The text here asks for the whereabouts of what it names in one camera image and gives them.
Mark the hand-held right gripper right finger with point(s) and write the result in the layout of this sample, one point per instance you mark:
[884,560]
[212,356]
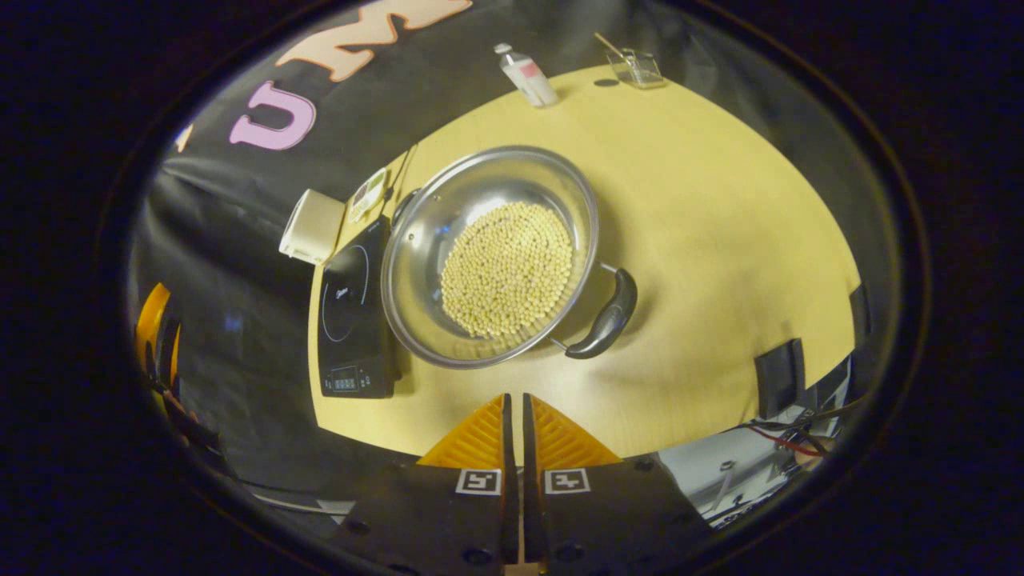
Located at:
[531,512]

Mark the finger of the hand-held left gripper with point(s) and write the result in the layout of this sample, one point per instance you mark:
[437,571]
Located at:
[152,320]

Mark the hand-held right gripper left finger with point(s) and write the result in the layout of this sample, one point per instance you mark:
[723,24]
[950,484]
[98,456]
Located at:
[510,512]

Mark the black induction cooktop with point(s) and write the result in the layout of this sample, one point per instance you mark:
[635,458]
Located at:
[352,296]

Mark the white toaster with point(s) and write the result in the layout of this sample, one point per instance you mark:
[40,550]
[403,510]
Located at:
[312,228]

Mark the white panel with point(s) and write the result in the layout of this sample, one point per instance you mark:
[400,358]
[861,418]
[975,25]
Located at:
[744,472]

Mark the large pile of soybeans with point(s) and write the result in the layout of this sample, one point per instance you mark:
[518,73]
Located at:
[508,268]

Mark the white divided dish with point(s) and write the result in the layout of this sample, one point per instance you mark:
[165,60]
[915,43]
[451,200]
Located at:
[368,194]

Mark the small white bottle red label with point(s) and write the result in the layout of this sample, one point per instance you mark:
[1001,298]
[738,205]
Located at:
[530,78]

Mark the small clear glass container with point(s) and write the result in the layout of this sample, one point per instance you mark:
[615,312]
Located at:
[644,70]

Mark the thin wooden stick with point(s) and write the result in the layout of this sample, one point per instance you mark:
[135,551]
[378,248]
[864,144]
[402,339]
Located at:
[608,44]

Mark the black bracket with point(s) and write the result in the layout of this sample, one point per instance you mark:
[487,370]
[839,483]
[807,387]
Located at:
[780,376]

